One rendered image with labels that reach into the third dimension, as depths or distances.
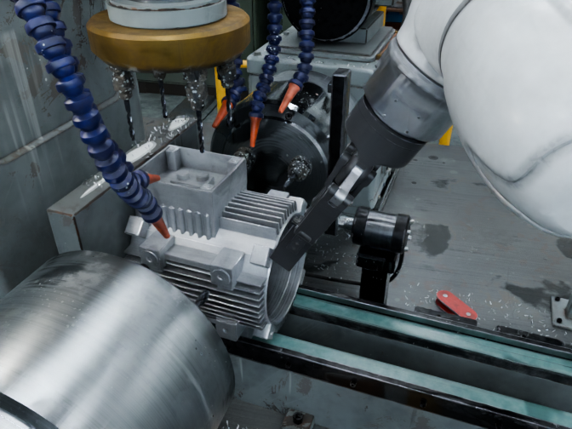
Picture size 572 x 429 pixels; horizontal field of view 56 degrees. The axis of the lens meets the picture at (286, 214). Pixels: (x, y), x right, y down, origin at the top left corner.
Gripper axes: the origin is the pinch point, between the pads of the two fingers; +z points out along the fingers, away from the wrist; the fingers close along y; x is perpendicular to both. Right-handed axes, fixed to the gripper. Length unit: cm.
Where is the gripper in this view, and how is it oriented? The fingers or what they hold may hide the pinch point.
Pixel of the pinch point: (294, 243)
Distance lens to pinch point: 62.9
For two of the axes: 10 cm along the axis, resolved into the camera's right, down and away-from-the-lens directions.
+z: -4.7, 6.3, 6.1
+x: 8.1, 5.8, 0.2
